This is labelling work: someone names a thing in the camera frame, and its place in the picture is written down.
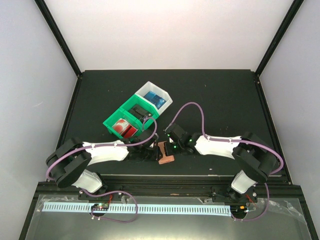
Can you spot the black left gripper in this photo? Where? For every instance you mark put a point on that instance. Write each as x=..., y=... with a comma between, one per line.
x=154, y=157

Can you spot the tan leather card holder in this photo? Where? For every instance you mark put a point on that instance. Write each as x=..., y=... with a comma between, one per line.
x=165, y=159

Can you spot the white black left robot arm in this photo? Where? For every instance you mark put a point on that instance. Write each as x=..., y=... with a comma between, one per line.
x=67, y=166

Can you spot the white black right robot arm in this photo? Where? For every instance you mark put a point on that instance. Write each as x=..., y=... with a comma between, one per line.
x=256, y=162

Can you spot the red white card stack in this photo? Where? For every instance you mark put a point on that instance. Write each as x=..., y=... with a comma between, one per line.
x=124, y=128

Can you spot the black vip card stack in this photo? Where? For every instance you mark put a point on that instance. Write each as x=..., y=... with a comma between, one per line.
x=139, y=112

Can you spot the blue card stack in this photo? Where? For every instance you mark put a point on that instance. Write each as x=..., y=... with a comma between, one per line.
x=155, y=99

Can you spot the middle green plastic bin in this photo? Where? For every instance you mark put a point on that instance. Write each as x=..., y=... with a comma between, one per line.
x=134, y=99

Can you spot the green plastic bin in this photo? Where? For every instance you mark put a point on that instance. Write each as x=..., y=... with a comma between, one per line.
x=134, y=99
x=121, y=113

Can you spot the left green plastic bin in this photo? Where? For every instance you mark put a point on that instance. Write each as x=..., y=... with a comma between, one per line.
x=121, y=113

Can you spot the white plastic bin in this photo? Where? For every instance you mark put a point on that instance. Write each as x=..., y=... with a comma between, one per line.
x=149, y=86

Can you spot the left controller board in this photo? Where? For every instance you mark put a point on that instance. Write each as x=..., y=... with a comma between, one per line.
x=99, y=207

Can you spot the controller board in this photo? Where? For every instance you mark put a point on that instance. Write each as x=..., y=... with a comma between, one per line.
x=99, y=207
x=240, y=209

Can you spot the right controller board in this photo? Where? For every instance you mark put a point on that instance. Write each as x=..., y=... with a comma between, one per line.
x=240, y=209

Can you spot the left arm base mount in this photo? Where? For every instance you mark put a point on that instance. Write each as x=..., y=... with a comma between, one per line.
x=101, y=194

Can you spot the white slotted cable duct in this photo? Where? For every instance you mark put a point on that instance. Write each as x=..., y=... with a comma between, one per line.
x=156, y=209

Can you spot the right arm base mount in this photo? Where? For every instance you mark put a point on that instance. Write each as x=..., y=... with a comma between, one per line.
x=227, y=195

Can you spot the black frame post right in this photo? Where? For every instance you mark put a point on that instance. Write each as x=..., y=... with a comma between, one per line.
x=283, y=27

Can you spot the black frame post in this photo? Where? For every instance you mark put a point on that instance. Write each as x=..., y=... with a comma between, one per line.
x=47, y=15
x=283, y=27

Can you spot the black frame post left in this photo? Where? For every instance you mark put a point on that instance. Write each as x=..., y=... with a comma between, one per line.
x=47, y=15

